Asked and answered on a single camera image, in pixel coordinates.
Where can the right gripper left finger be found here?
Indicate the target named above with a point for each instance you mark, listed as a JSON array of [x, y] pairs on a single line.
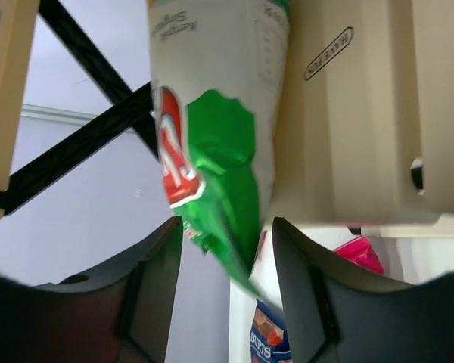
[[117, 311]]

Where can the blue Burts chilli bag right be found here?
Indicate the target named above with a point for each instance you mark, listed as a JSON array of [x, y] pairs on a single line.
[[268, 337]]

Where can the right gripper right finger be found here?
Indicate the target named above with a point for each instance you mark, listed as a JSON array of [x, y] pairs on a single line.
[[336, 311]]

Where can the pink Real chips bag centre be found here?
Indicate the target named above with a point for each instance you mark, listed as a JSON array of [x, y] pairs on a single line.
[[359, 251]]

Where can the beige three-tier shelf rack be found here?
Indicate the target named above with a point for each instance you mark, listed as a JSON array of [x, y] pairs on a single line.
[[365, 128]]

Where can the green Chuba bag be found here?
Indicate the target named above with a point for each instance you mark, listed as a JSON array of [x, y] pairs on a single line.
[[217, 71]]

